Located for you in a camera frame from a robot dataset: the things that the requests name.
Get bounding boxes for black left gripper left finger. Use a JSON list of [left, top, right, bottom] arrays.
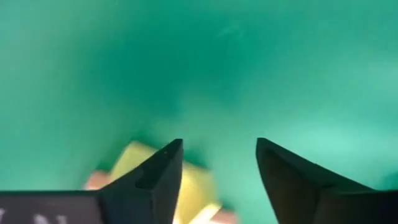
[[98, 138, 184, 224]]

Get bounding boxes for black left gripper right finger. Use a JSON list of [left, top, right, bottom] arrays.
[[256, 137, 398, 224]]

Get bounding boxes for yellow rectangular block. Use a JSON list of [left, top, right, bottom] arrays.
[[108, 140, 223, 224]]

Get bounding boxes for long wooden block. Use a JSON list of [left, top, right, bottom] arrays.
[[83, 170, 240, 224]]

